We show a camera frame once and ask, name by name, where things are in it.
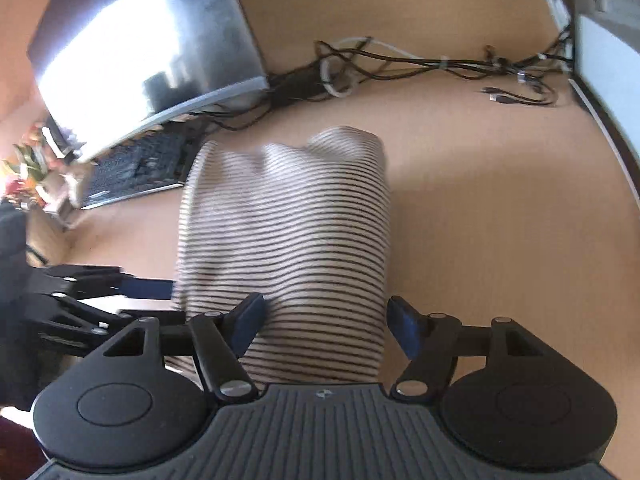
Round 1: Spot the colourful flower bouquet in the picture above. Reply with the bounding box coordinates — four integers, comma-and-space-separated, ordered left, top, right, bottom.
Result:
0, 119, 92, 212

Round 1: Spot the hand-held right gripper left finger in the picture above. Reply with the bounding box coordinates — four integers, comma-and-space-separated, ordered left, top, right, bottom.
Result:
101, 292, 266, 404

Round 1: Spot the black cable bundle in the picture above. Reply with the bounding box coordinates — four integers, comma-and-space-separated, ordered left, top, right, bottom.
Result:
200, 37, 575, 132

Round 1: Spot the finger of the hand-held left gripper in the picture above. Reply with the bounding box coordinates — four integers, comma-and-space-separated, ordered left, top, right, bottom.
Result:
39, 292, 189, 357
30, 265, 176, 301

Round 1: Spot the large dark computer monitor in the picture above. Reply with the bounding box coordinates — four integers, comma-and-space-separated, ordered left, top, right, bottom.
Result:
27, 0, 272, 163

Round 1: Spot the black computer keyboard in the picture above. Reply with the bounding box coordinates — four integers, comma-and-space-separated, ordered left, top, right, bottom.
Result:
80, 125, 212, 211

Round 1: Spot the white striped shirt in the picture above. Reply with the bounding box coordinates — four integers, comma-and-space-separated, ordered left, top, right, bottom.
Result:
172, 126, 394, 387

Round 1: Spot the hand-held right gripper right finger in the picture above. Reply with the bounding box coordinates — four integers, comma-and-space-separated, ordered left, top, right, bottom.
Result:
387, 295, 577, 401

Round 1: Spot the white looped cable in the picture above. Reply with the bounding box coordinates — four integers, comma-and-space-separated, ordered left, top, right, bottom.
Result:
319, 36, 426, 99

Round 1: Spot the black plug cable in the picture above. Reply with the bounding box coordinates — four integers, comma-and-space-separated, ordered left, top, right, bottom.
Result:
479, 80, 559, 109

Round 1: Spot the white-framed monitor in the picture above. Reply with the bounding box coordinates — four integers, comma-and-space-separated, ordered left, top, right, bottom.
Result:
564, 0, 640, 196

